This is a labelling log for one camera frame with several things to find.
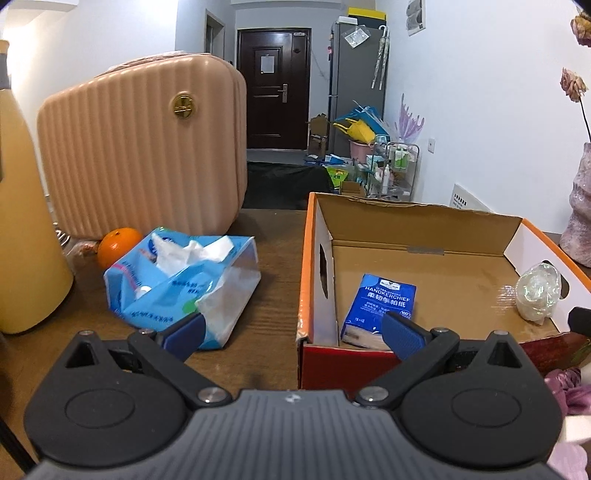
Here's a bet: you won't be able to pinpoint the wall poster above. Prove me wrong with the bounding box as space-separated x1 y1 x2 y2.
406 0 426 37

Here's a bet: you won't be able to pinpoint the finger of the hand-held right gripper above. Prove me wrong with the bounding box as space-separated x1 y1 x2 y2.
568 306 591 334

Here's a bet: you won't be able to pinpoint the grey refrigerator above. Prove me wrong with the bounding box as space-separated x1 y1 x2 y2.
329 21 387 139

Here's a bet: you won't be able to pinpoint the bunch of dried roses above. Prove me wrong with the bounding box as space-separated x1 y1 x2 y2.
560 9 591 144

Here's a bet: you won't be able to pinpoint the pink textured vase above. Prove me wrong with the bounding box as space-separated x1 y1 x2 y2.
560 142 591 267

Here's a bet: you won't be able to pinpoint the orange fruit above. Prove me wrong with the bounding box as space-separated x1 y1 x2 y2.
97 227 144 271

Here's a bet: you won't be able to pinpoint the orange-edged cardboard box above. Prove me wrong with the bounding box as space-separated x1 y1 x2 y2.
295 191 591 391

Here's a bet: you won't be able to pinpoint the blue soft tissue pack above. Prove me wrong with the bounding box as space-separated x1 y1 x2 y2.
104 226 262 352

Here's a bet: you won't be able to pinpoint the blue handkerchief packet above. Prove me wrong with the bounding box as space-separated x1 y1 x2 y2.
340 273 417 350

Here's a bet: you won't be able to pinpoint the hanging folded umbrellas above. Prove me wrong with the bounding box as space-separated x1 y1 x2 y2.
372 25 391 90

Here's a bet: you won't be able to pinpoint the dark brown door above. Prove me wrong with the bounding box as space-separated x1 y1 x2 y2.
238 28 311 149

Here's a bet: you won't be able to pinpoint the pink bucket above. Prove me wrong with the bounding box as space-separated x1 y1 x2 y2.
349 138 375 160

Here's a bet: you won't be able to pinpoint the metal wire rack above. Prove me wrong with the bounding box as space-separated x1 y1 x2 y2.
369 142 420 200

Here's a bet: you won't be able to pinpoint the small brown cardboard box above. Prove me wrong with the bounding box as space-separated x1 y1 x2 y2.
308 115 329 158

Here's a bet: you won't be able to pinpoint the purple plush toy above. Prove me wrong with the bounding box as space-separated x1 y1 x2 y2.
544 367 591 480

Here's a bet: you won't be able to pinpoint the clear snack packet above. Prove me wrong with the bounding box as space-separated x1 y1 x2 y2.
65 239 100 269

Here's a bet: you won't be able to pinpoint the white flat panel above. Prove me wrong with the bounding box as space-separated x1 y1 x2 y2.
450 184 492 213

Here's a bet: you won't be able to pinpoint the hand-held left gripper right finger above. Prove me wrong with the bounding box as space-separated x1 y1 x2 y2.
355 311 528 409

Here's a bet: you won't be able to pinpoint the clear plastic bag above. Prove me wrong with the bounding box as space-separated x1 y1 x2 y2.
344 27 370 49

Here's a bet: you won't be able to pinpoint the plastic-wrapped white bundle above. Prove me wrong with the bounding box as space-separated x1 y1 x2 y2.
513 261 563 321

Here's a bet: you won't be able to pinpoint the pink ribbed suitcase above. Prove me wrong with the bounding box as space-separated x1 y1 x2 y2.
37 52 249 241

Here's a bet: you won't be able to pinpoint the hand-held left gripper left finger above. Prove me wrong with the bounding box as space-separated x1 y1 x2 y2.
66 312 233 409

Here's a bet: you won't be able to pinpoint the blue bags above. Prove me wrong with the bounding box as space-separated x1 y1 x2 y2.
337 105 391 139

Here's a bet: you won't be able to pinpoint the purple wall decoration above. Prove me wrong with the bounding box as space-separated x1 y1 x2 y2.
398 95 426 144

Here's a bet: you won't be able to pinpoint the grey side door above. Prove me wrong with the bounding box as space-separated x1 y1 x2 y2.
205 10 225 61

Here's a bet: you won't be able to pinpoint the yellow thermos jug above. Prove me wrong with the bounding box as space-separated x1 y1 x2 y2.
0 39 75 335

